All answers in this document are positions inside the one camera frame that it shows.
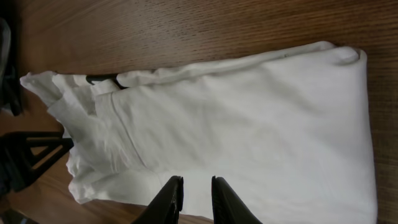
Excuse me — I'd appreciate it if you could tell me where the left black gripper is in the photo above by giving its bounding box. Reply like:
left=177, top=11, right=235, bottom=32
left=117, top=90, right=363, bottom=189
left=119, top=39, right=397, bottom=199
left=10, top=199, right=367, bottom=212
left=1, top=131, right=74, bottom=193

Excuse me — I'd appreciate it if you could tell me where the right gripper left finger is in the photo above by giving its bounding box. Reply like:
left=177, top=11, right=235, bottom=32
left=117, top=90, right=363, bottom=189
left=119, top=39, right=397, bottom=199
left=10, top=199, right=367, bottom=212
left=132, top=175, right=183, bottom=224

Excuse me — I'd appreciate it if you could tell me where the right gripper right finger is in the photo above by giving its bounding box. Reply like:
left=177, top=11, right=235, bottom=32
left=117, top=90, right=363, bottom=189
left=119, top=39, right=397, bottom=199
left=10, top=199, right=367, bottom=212
left=211, top=176, right=261, bottom=224

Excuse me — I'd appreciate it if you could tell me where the white t-shirt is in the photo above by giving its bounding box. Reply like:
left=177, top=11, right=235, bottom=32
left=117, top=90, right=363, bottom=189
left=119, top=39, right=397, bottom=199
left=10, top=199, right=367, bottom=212
left=21, top=41, right=377, bottom=223

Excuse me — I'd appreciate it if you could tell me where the black folded garment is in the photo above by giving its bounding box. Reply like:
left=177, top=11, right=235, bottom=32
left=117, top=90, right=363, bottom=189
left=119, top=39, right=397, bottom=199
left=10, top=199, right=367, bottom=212
left=1, top=0, right=22, bottom=116

